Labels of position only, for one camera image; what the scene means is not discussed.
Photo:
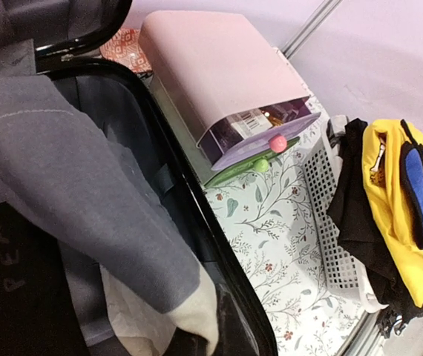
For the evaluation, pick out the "white plastic basket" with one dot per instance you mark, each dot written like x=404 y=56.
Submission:
x=345 y=275

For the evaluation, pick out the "yellow cloth item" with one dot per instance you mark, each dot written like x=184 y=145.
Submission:
x=382 y=141

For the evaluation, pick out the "yellow Pikachu suitcase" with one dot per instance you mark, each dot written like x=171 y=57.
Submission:
x=53 y=39

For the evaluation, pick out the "pink purple drawer box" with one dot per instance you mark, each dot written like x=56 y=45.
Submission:
x=213 y=65

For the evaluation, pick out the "green drawer box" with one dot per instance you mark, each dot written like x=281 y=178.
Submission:
x=258 y=162

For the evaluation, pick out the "beige cloth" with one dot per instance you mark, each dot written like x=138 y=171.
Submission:
x=144 y=331

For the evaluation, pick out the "white barcode box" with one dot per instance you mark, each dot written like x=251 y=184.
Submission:
x=249 y=123

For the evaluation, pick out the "grey fabric pouch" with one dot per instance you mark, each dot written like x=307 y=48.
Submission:
x=57 y=170

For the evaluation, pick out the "blue fabric pouch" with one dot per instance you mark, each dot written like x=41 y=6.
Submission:
x=411 y=178

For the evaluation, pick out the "floral table mat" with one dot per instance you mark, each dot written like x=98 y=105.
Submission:
x=269 y=223

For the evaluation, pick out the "black blue graphic shirt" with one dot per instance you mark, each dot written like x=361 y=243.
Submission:
x=36 y=310

